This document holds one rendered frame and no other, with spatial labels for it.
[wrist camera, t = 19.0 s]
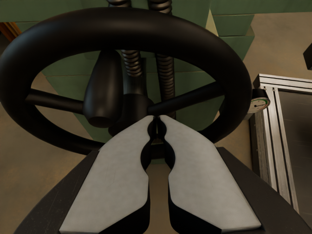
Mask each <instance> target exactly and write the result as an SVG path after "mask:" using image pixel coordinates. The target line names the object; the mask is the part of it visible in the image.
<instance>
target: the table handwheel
mask: <svg viewBox="0 0 312 234"><path fill-rule="evenodd" d="M104 49H113V50H134V51H143V52H152V53H157V54H162V55H166V56H170V57H173V58H176V59H180V60H182V61H185V62H188V63H190V64H192V65H194V66H196V67H198V68H200V69H202V70H203V71H205V72H206V73H207V74H209V75H210V76H211V77H212V78H213V79H214V80H215V82H212V83H210V84H207V85H205V86H202V87H200V88H197V89H195V90H192V91H189V92H187V93H184V94H182V95H179V96H177V97H173V98H170V99H167V100H165V101H162V102H159V103H156V104H154V102H153V101H152V100H151V99H149V98H148V97H146V58H142V65H143V72H144V76H143V77H140V76H139V77H137V78H132V77H129V76H128V75H127V74H126V73H127V71H126V70H125V69H126V68H125V67H124V65H125V64H123V96H124V99H123V109H122V116H121V118H120V119H119V120H118V121H117V122H116V123H115V124H114V125H113V126H111V127H109V128H108V133H109V134H110V135H111V136H112V137H114V136H115V135H117V134H118V133H119V132H121V131H123V130H124V129H126V128H128V127H130V126H131V125H133V124H134V123H136V122H138V121H140V120H141V119H143V118H144V117H146V116H150V115H153V116H155V117H157V116H160V115H167V114H170V113H172V112H174V111H177V110H180V109H183V108H186V107H188V106H192V105H194V104H198V103H201V102H204V101H207V100H210V99H213V98H217V97H220V96H223V95H224V96H225V104H224V108H223V110H222V112H221V114H220V115H219V116H218V118H217V119H216V120H215V121H214V122H213V123H212V124H210V125H209V126H208V127H206V128H205V129H203V130H202V131H200V132H199V133H200V134H202V135H203V136H205V137H206V138H207V139H208V140H210V141H211V142H212V143H213V144H215V143H216V142H218V141H220V140H222V139H223V138H225V137H226V136H228V135H229V134H230V133H231V132H233V131H234V130H235V129H236V128H237V127H238V126H239V125H240V123H241V122H242V121H243V119H244V118H245V116H246V114H247V113H248V110H249V108H250V104H251V100H252V83H251V79H250V76H249V73H248V70H247V68H246V66H245V64H244V63H243V61H242V60H241V58H240V57H239V56H238V55H237V53H236V52H235V51H234V50H233V49H232V48H231V47H230V46H229V45H228V44H227V43H226V42H225V41H223V40H222V39H221V38H219V37H218V36H216V35H215V34H214V33H212V32H210V31H209V30H207V29H205V28H204V27H201V26H199V25H197V24H195V23H193V22H191V21H188V20H186V19H183V18H180V17H176V16H174V15H171V14H167V13H162V12H158V11H153V10H148V9H141V8H132V7H95V8H87V9H80V10H75V11H71V12H66V13H62V14H59V15H56V16H53V17H50V18H48V19H45V20H43V21H41V22H39V23H37V24H35V25H33V26H32V27H30V28H28V29H27V30H25V31H24V32H23V33H21V34H20V35H19V36H17V37H16V38H15V39H14V40H13V41H12V42H11V43H10V44H9V45H8V46H7V48H6V49H5V50H4V52H3V54H2V56H1V58H0V102H1V104H2V106H3V108H4V109H5V111H6V112H7V114H8V115H9V116H10V117H11V118H12V119H13V120H14V121H15V122H16V123H17V124H18V125H19V126H20V127H22V128H23V129H25V130H26V131H27V132H29V133H30V134H32V135H33V136H35V137H37V138H38V139H40V140H42V141H44V142H46V143H49V144H51V145H53V146H56V147H59V148H61V149H64V150H67V151H71V152H74V153H78V154H82V155H86V156H87V155H88V154H89V153H91V152H92V151H98V150H99V149H100V148H102V147H103V146H104V145H105V144H106V143H102V142H98V141H93V140H90V139H87V138H83V137H80V136H77V135H75V134H72V133H70V132H68V131H66V130H64V129H62V128H60V127H58V126H57V125H55V124H53V123H52V122H51V121H49V120H48V119H47V118H46V117H45V116H44V115H42V114H41V112H40V111H39V110H38V109H37V107H36V106H35V105H37V106H43V107H47V108H52V109H57V110H62V111H68V112H73V113H77V114H81V115H84V114H83V112H82V108H83V101H80V100H76V99H72V98H68V97H63V96H60V95H56V94H52V93H48V92H45V91H40V90H36V89H33V88H31V85H32V82H33V80H34V79H35V77H36V76H37V75H38V73H40V72H41V71H42V70H43V69H45V68H46V67H47V66H49V65H51V64H53V63H55V62H56V61H59V60H61V59H64V58H66V57H69V56H73V55H76V54H81V53H85V52H94V51H101V50H104ZM150 147H151V159H152V160H156V159H164V158H165V157H164V144H163V143H162V144H155V145H151V146H150Z"/></svg>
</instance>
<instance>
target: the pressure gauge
mask: <svg viewBox="0 0 312 234"><path fill-rule="evenodd" d="M270 103H271V101H270V99H269V97H268V95H267V92H266V91H265V90H264V89H259V88H257V89H252V100H251V104H250V108H249V110H248V113H256V112H259V111H262V110H264V109H266V108H267V107H268V106H269V105H270ZM254 105H257V107H254Z"/></svg>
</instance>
